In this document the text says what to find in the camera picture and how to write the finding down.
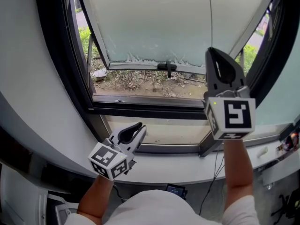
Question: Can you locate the clear lower glass pane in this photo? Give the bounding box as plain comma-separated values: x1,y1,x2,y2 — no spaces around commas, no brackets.
102,115,211,145

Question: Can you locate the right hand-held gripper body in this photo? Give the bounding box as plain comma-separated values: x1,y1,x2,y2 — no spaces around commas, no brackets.
202,85,257,141

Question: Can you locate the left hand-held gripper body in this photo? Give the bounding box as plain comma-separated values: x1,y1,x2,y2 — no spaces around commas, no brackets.
88,138,137,181

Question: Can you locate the thin black cable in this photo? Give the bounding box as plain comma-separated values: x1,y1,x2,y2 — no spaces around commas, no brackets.
112,185,125,203
199,149,225,215

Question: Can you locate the roller blind pull cord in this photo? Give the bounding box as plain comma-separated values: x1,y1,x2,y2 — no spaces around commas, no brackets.
207,0,214,49

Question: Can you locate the black window handle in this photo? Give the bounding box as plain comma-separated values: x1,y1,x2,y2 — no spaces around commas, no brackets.
157,60,177,79

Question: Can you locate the window with mesh screen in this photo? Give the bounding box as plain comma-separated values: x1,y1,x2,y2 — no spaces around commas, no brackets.
35,0,300,158

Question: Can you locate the small black screen device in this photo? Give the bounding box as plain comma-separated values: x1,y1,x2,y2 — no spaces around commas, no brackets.
165,183,188,199

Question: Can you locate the person's left forearm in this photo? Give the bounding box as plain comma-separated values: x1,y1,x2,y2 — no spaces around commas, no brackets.
77,174,115,219

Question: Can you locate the small colourful clutter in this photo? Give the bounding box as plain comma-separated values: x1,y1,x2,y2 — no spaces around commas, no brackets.
278,132,300,152

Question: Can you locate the black office chair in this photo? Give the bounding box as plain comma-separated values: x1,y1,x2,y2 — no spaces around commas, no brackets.
273,188,300,220

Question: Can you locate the person's right forearm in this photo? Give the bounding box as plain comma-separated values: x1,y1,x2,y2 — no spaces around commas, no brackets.
222,139,255,212

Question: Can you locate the white windowsill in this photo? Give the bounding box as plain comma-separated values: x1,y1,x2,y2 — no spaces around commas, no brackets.
98,135,300,186

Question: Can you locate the large frosted glass pane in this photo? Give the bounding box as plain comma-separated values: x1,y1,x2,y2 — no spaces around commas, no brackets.
243,55,300,142

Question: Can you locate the person's white shirt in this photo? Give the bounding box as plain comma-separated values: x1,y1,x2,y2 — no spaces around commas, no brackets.
64,190,261,225

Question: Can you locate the white paper roll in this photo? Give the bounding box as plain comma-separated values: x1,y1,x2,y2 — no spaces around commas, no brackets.
257,146,269,158

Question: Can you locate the white and grey chair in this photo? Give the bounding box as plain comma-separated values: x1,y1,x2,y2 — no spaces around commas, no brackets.
46,190,79,225

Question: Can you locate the frosted window sash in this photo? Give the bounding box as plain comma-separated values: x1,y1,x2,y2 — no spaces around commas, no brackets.
75,0,278,75

